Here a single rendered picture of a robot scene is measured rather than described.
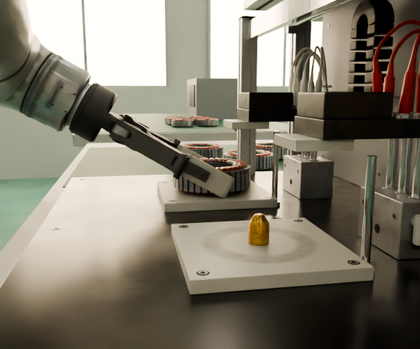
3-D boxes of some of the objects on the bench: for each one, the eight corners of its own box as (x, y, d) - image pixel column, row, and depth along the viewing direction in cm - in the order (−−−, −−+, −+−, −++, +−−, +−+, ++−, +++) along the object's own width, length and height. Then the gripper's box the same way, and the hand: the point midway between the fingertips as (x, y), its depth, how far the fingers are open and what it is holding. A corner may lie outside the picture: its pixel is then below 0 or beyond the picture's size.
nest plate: (189, 295, 34) (189, 279, 34) (171, 235, 49) (170, 223, 48) (373, 280, 37) (374, 266, 36) (303, 227, 51) (304, 217, 51)
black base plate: (-101, 489, 20) (-107, 444, 20) (72, 189, 82) (71, 176, 82) (737, 374, 28) (745, 341, 28) (317, 180, 90) (318, 169, 90)
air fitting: (416, 251, 40) (419, 217, 39) (408, 246, 41) (411, 214, 40) (427, 250, 40) (430, 217, 39) (419, 245, 41) (422, 213, 41)
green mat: (62, 187, 84) (62, 186, 83) (89, 148, 143) (89, 147, 143) (506, 172, 100) (506, 171, 100) (366, 142, 159) (366, 142, 159)
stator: (188, 163, 110) (188, 148, 110) (174, 157, 121) (173, 143, 120) (230, 160, 115) (230, 146, 114) (213, 155, 125) (213, 141, 124)
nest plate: (164, 212, 57) (164, 203, 57) (156, 188, 72) (156, 181, 72) (277, 207, 60) (278, 198, 60) (248, 185, 75) (248, 177, 74)
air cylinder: (397, 260, 41) (401, 201, 40) (356, 235, 48) (360, 184, 47) (447, 257, 42) (452, 199, 41) (400, 233, 49) (403, 183, 48)
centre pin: (251, 246, 41) (251, 217, 41) (245, 239, 43) (246, 212, 43) (272, 245, 42) (272, 217, 41) (265, 238, 43) (266, 211, 43)
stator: (177, 198, 59) (177, 169, 59) (169, 181, 70) (169, 158, 70) (260, 194, 61) (260, 167, 61) (240, 179, 72) (240, 156, 72)
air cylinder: (299, 199, 64) (300, 161, 63) (281, 188, 72) (283, 154, 71) (333, 198, 65) (334, 160, 64) (312, 188, 73) (313, 153, 72)
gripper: (75, 123, 72) (196, 186, 77) (52, 138, 49) (225, 225, 55) (98, 82, 72) (217, 147, 77) (84, 77, 49) (256, 171, 54)
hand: (210, 174), depth 65 cm, fingers closed on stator, 11 cm apart
